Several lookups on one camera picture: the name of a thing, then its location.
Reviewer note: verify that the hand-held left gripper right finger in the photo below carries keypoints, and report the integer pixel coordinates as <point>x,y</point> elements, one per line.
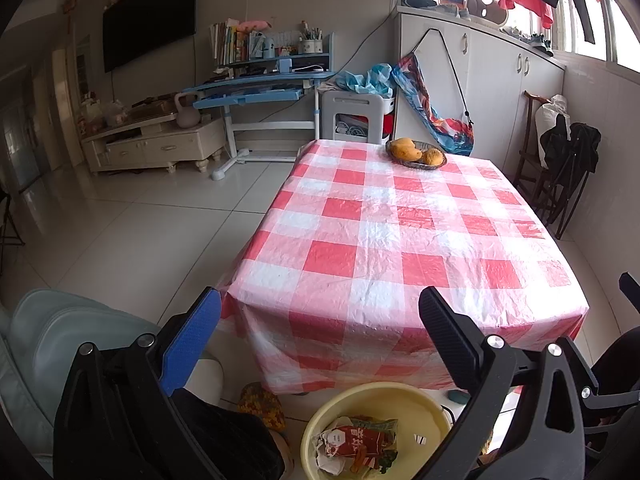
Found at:
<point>450,340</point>

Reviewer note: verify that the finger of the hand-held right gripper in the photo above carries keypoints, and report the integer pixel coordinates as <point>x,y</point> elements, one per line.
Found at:
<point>600,393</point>
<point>631,292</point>

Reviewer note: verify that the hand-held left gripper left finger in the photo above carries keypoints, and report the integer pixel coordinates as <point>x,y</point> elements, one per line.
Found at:
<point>192,340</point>

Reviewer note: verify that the yellow plastic basin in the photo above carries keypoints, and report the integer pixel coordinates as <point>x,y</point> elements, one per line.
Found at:
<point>415,410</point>

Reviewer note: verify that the red and white printed package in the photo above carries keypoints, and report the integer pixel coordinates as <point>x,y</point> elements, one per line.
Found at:
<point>365,440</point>

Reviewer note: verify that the small teal object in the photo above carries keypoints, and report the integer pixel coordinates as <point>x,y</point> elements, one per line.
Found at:
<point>457,396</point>

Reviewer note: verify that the yellow green knitted slipper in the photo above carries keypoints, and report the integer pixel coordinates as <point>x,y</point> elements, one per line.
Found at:
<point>260,405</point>

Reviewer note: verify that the pink white checkered tablecloth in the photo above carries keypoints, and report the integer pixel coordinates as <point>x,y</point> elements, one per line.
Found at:
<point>375,270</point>

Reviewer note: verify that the pale green chair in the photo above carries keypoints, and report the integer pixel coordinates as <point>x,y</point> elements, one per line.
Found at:
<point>50,335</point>

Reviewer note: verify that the black folding chair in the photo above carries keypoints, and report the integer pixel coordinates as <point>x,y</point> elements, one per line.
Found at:
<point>570,155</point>

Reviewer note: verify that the wooden chair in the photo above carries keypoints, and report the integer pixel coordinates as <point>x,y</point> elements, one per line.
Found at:
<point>525,170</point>

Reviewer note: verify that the glass fruit bowl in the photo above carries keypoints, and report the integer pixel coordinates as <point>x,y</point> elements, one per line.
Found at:
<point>412,163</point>

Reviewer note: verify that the yellow mango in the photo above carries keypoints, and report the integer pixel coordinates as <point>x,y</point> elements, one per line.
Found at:
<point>434,156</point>
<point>402,143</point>
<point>407,152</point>

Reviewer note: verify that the cream television stand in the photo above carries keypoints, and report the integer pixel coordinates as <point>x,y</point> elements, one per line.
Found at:
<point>160,147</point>

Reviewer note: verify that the white stuffed bag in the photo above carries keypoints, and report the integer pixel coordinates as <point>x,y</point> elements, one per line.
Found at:
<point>547,115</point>

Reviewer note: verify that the colourful printed bag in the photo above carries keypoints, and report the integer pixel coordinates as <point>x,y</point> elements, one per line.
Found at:
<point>450,135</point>

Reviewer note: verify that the black folding stand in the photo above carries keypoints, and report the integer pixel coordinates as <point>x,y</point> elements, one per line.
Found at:
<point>10,220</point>

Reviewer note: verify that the pink kettlebell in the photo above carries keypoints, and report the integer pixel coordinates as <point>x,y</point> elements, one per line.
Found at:
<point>189,117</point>

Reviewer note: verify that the white cabinet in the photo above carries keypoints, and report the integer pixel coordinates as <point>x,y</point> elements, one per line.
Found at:
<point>500,110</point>

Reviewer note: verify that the clear plastic bag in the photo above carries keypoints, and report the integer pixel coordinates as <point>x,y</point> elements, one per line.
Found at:
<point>112,115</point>

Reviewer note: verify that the blue study desk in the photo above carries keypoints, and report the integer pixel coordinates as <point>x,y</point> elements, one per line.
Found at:
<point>250,92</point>

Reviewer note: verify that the window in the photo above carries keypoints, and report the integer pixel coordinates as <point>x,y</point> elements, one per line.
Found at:
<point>625,35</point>

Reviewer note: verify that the wooden door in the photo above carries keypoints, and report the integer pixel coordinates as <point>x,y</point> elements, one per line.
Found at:
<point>65,110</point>

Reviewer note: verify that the grey shoes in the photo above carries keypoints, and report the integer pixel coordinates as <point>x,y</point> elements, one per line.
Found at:
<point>540,42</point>

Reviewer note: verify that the blue crumpled cloth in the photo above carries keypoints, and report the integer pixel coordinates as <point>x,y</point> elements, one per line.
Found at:
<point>370,80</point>

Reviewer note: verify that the small blue box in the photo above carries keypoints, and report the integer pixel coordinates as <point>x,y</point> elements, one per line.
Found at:
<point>285,66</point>

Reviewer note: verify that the row of books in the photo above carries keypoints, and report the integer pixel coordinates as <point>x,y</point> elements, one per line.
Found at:
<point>227,42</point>

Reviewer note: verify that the white pen holder with pens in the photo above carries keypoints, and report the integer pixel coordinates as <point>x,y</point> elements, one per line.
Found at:
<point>310,46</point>

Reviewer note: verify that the brown and white cushion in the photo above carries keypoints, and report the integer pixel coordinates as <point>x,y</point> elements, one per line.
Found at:
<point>487,10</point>

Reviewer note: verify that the pink plush toy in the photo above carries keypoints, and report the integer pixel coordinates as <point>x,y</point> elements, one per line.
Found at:
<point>252,25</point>

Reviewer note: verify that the black television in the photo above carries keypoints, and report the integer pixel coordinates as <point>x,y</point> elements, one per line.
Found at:
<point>150,15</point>

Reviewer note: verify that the red wall ornament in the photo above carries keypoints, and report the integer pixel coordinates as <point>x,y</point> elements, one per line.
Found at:
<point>71,7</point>

